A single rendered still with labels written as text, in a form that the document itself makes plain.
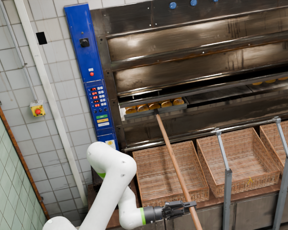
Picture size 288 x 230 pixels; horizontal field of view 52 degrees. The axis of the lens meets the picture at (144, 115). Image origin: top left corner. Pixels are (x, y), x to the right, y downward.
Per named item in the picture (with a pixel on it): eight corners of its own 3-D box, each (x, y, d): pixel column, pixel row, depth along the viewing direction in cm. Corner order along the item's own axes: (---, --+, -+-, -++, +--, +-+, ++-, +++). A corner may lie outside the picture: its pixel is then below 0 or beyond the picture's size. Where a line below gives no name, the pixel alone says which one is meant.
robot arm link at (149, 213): (146, 229, 162) (145, 218, 157) (143, 212, 172) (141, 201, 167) (157, 227, 163) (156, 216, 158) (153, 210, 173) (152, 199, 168)
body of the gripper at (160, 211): (152, 203, 166) (168, 200, 166) (154, 213, 170) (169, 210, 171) (155, 214, 159) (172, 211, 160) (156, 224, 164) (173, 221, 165)
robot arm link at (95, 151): (94, 161, 134) (112, 142, 139) (77, 151, 141) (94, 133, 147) (109, 183, 146) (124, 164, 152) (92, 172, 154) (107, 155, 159)
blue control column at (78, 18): (106, 120, 471) (72, -28, 354) (116, 118, 472) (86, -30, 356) (118, 220, 309) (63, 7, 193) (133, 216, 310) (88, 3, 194)
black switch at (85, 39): (81, 47, 208) (77, 32, 202) (89, 45, 209) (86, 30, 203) (81, 49, 205) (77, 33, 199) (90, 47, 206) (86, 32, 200)
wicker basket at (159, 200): (135, 173, 281) (131, 150, 266) (193, 162, 285) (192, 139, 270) (142, 214, 240) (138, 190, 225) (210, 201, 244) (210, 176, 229)
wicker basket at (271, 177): (195, 161, 285) (194, 138, 270) (251, 148, 291) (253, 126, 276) (215, 199, 245) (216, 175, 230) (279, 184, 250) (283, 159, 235)
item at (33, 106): (34, 112, 232) (30, 101, 226) (47, 110, 233) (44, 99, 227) (33, 117, 226) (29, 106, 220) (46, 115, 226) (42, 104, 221)
